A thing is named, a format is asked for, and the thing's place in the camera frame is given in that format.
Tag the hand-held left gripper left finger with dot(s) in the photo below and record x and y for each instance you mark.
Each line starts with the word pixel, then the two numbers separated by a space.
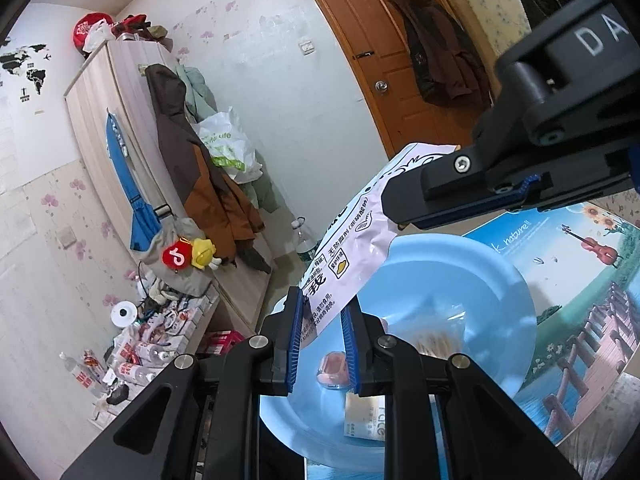
pixel 296 340

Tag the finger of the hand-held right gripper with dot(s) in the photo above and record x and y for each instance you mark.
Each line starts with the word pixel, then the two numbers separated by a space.
pixel 450 185
pixel 590 192

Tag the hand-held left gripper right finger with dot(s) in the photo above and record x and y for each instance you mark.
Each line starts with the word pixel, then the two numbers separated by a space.
pixel 350 350

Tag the beige tissue pack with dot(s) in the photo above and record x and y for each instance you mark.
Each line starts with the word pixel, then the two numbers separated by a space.
pixel 365 417

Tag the white printed snack packet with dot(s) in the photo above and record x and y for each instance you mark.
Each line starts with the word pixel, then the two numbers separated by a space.
pixel 350 260

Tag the clear bag of cotton swabs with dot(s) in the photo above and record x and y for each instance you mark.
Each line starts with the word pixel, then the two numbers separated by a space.
pixel 440 340

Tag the light blue plastic basin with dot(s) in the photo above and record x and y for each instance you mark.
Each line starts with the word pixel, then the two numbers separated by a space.
pixel 480 285

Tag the pink earbud case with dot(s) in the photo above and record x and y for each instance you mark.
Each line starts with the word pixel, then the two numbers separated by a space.
pixel 331 370

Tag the large clear water bottle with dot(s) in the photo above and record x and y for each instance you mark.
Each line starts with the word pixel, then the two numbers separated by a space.
pixel 302 245

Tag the clutter of bottles on shelf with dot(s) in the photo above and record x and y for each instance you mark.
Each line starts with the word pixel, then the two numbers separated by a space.
pixel 200 327

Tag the pile of small white boxes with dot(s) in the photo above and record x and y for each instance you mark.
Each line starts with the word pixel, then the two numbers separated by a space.
pixel 185 315

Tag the yellow floral foam pad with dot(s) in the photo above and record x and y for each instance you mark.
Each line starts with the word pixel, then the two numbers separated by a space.
pixel 495 0

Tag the silver door knob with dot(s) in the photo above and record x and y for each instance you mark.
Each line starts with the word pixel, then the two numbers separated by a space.
pixel 382 87

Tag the dark brown hanging jacket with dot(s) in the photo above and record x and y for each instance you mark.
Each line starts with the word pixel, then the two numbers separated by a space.
pixel 440 60

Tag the grey cloth bag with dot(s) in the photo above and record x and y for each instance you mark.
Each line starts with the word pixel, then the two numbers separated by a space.
pixel 185 280

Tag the rolled tan mat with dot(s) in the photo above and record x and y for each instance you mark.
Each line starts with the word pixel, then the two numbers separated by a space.
pixel 462 15

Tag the white plush toy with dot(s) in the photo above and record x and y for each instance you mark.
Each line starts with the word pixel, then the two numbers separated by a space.
pixel 160 292

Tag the red plush charm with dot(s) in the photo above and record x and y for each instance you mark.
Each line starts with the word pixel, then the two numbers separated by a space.
pixel 176 255

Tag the cluster of red label bottles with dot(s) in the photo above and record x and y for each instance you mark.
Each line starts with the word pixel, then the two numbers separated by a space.
pixel 135 372

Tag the brown and orange jacket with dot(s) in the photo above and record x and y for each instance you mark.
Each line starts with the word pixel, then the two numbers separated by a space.
pixel 210 195

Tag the small black device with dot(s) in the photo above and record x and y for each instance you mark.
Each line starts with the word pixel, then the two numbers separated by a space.
pixel 117 394

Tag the blue hanging bag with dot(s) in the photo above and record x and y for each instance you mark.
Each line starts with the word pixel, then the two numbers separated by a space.
pixel 142 225

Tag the brown wooden door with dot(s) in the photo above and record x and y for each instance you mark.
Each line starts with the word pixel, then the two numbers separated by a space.
pixel 350 10

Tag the white green-print plastic bag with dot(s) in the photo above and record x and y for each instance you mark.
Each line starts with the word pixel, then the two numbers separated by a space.
pixel 225 145

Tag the pale green coat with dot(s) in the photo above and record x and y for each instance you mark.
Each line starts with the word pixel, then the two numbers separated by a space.
pixel 197 90

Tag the light wooden wardrobe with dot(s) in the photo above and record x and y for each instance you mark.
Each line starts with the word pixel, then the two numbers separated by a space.
pixel 100 110

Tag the pile of clothes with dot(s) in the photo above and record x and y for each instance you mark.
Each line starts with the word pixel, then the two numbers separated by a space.
pixel 142 30

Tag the black world map decal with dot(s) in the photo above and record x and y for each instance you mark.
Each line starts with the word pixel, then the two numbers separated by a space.
pixel 25 67

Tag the white round camera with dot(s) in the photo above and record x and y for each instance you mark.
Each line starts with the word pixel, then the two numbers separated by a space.
pixel 124 314

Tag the white light switch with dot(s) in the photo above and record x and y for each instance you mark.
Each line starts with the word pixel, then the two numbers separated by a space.
pixel 306 47

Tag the white wall socket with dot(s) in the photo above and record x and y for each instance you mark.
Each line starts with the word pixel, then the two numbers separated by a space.
pixel 65 237

